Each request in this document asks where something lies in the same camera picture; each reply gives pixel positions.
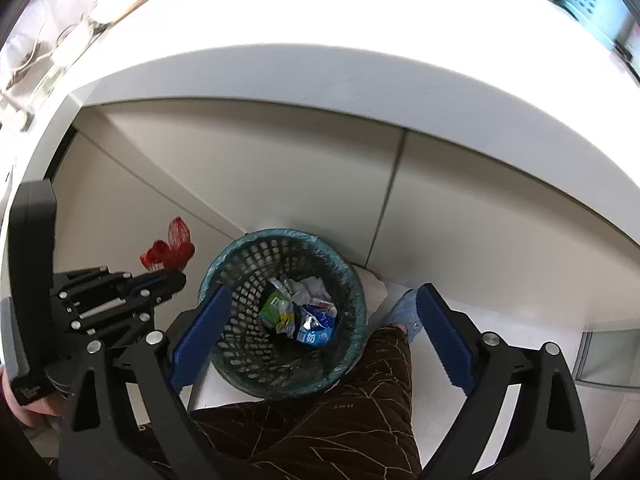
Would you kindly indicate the dark green mesh wastebasket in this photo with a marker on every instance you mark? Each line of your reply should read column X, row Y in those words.
column 240, row 360

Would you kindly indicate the person's leg brown pants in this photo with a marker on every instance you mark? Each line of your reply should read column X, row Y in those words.
column 325, row 430

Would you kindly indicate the small white bowl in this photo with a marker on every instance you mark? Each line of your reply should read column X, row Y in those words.
column 77, row 42

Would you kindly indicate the clear plastic container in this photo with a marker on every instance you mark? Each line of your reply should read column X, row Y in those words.
column 50, row 85

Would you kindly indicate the person's left hand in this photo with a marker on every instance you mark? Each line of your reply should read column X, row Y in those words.
column 35, row 412

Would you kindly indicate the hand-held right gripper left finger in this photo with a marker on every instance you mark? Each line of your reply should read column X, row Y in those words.
column 202, row 332

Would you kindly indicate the white tissue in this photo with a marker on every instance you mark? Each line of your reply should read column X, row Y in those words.
column 312, row 290

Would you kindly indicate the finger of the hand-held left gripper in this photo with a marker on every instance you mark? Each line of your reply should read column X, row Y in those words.
column 145, row 295
column 90, row 285

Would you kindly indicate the blue white milk carton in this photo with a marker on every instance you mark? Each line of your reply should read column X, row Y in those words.
column 315, row 338

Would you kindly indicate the round beige knob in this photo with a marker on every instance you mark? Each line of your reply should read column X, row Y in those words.
column 12, row 115

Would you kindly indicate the green drink carton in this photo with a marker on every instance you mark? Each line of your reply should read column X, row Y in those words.
column 272, row 312

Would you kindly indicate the glass panel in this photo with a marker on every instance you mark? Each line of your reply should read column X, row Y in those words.
column 607, row 360

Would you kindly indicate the white cabinet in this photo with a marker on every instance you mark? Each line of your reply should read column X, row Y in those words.
column 300, row 170

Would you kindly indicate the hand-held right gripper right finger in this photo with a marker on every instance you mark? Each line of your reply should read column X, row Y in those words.
column 442, row 332

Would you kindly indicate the blue slipper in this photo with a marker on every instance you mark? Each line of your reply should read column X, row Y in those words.
column 402, row 315

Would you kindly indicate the yellow snack wrapper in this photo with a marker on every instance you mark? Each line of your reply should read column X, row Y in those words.
column 286, row 322

